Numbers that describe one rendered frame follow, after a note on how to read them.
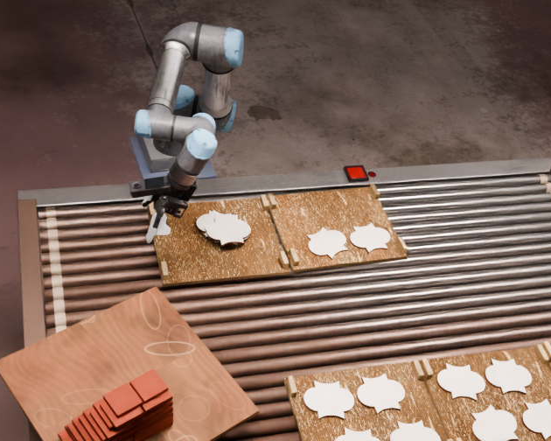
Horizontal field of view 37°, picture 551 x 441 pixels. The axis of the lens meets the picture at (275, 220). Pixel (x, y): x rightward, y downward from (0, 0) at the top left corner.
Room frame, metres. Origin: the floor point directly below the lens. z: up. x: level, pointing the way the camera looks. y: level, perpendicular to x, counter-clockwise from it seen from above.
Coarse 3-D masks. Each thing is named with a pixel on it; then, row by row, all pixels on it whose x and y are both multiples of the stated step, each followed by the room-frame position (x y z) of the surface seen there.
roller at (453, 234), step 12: (468, 228) 2.22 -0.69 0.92; (480, 228) 2.23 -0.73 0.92; (492, 228) 2.24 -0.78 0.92; (504, 228) 2.25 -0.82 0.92; (516, 228) 2.27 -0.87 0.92; (528, 228) 2.28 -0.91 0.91; (540, 228) 2.30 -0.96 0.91; (408, 240) 2.10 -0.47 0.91; (420, 240) 2.12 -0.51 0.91; (432, 240) 2.13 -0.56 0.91; (444, 240) 2.15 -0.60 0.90; (48, 264) 1.67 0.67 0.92; (60, 264) 1.68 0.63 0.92; (72, 264) 1.69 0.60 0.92; (84, 264) 1.70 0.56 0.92; (96, 264) 1.71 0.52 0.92; (108, 264) 1.72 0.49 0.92; (120, 264) 1.73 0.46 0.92; (132, 264) 1.74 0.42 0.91; (144, 264) 1.75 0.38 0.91; (156, 264) 1.77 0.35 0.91
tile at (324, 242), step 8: (320, 232) 2.02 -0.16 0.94; (328, 232) 2.03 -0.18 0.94; (336, 232) 2.04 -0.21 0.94; (312, 240) 1.98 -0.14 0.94; (320, 240) 1.98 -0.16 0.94; (328, 240) 1.99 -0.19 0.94; (336, 240) 2.00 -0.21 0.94; (344, 240) 2.01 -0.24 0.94; (312, 248) 1.94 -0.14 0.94; (320, 248) 1.94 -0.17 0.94; (328, 248) 1.95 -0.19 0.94; (336, 248) 1.96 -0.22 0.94; (344, 248) 1.97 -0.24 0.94; (328, 256) 1.92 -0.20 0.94
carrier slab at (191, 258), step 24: (168, 216) 1.96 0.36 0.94; (192, 216) 1.98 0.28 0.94; (240, 216) 2.03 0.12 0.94; (264, 216) 2.05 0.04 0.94; (168, 240) 1.85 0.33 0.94; (192, 240) 1.88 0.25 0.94; (264, 240) 1.94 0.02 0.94; (168, 264) 1.75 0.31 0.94; (192, 264) 1.77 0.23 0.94; (216, 264) 1.79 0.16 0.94; (240, 264) 1.81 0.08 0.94; (264, 264) 1.83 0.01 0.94
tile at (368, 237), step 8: (360, 232) 2.06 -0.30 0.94; (368, 232) 2.07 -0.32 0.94; (376, 232) 2.08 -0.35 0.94; (384, 232) 2.08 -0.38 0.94; (352, 240) 2.01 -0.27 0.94; (360, 240) 2.02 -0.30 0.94; (368, 240) 2.03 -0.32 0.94; (376, 240) 2.04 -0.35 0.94; (384, 240) 2.04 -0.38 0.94; (368, 248) 1.99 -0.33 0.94; (376, 248) 2.00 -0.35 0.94; (384, 248) 2.01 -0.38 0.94
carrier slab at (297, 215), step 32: (320, 192) 2.23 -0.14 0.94; (352, 192) 2.26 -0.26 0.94; (288, 224) 2.04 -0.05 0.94; (320, 224) 2.07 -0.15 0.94; (352, 224) 2.10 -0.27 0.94; (384, 224) 2.13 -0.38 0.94; (288, 256) 1.89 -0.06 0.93; (320, 256) 1.92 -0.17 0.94; (352, 256) 1.95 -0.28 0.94; (384, 256) 1.97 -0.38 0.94
